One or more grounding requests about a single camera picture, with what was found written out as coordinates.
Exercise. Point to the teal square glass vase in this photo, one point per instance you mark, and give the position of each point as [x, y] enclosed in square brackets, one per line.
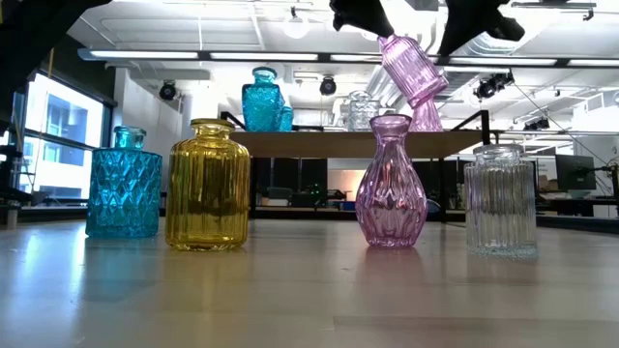
[261, 104]

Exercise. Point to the teal diamond-pattern cylinder vase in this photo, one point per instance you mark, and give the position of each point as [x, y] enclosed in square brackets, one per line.
[124, 188]

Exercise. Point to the pink ribbed cylinder glass vase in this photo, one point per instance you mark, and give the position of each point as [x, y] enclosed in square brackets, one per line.
[413, 67]

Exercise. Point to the clear ribbed bulbous glass vase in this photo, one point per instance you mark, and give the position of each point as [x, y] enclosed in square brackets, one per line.
[360, 95]

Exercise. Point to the ceiling light strip track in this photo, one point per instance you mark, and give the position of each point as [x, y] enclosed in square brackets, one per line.
[145, 54]

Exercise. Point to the teal round glass vase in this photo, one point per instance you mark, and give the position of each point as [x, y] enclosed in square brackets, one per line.
[287, 121]

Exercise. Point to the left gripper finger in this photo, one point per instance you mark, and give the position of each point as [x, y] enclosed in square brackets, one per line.
[360, 14]

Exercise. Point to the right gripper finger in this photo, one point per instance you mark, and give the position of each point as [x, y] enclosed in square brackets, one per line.
[471, 19]

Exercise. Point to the white round pendant lamp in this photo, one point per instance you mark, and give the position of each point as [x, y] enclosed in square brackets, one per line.
[296, 26]

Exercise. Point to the window with dark frame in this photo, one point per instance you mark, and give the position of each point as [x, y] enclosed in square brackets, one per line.
[63, 125]

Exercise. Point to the pink tall-necked glass vase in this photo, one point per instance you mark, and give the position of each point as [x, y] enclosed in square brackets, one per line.
[425, 118]

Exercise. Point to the clear square glass vase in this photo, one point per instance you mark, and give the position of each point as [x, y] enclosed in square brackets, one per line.
[362, 116]

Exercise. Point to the black ceiling spotlight cluster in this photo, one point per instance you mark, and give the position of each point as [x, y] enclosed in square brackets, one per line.
[491, 86]

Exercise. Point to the clear ribbed cylinder glass vase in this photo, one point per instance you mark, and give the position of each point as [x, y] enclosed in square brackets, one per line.
[500, 203]

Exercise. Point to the black metal rig frame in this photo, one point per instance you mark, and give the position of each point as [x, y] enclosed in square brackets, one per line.
[580, 223]

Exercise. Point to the yellow ribbed cylinder glass vase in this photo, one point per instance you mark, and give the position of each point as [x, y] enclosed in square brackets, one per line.
[208, 188]

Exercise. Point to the black computer monitor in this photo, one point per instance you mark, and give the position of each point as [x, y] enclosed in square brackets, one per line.
[575, 171]

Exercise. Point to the pink faceted bulbous glass vase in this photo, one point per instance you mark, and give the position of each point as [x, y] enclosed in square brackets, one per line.
[392, 193]

